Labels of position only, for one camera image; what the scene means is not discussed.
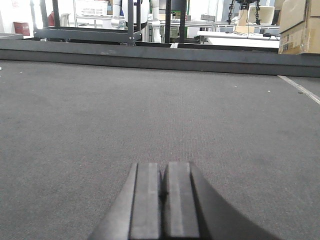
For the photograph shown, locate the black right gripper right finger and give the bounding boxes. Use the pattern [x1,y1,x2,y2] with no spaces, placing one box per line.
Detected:
[162,162,278,240]

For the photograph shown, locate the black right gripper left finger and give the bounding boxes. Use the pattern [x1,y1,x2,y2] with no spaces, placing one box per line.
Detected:
[88,163,161,240]

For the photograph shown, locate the dark grey table mat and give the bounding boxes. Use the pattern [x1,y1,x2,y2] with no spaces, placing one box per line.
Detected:
[0,61,320,240]

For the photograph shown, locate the white background table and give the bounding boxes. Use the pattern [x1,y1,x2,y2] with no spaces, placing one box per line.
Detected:
[197,30,280,49]

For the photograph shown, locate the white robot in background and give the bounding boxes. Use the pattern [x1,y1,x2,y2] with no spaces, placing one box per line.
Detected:
[111,0,161,43]

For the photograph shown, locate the cardboard box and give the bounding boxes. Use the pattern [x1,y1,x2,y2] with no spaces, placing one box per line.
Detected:
[278,0,320,55]

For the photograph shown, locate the dark grey table rail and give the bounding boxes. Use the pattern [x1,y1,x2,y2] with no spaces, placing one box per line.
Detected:
[0,39,320,78]

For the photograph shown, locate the black metal frame cart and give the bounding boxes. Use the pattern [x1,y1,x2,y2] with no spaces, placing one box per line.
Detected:
[29,0,187,46]

